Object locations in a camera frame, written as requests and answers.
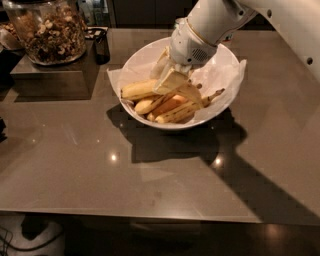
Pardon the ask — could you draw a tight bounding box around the glass jar of nuts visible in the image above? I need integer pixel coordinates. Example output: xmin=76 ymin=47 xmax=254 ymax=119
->
xmin=2 ymin=0 xmax=86 ymax=66

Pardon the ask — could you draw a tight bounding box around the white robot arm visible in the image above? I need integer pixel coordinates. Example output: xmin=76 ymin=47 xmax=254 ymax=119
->
xmin=168 ymin=0 xmax=320 ymax=81

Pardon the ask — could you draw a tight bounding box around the yellow banana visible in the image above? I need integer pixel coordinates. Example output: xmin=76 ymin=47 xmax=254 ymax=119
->
xmin=120 ymin=78 xmax=204 ymax=108
xmin=134 ymin=93 xmax=174 ymax=115

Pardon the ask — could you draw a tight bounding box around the front spotted banana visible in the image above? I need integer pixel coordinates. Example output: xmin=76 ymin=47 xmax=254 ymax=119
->
xmin=155 ymin=88 xmax=225 ymax=124

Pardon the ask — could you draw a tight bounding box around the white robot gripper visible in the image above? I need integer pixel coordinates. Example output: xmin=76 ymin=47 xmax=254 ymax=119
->
xmin=150 ymin=18 xmax=217 ymax=95

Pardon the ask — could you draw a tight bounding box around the white bowl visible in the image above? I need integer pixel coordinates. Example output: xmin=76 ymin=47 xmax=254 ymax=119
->
xmin=114 ymin=38 xmax=246 ymax=130

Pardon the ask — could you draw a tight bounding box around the dark scoop cup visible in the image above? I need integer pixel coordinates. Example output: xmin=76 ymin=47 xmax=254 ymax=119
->
xmin=87 ymin=28 xmax=110 ymax=65

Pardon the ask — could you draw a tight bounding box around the orange-toned banana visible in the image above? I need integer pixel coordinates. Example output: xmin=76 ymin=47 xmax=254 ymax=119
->
xmin=147 ymin=95 xmax=187 ymax=122

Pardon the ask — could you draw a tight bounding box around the black cable on floor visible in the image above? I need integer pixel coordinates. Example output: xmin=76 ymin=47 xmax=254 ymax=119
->
xmin=0 ymin=223 xmax=64 ymax=256

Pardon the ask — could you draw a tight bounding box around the dark square pedestal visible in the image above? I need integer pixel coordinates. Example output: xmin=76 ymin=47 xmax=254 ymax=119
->
xmin=11 ymin=41 xmax=100 ymax=102

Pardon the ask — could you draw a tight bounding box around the white paper liner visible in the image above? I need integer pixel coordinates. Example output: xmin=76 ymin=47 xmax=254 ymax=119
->
xmin=107 ymin=37 xmax=247 ymax=130

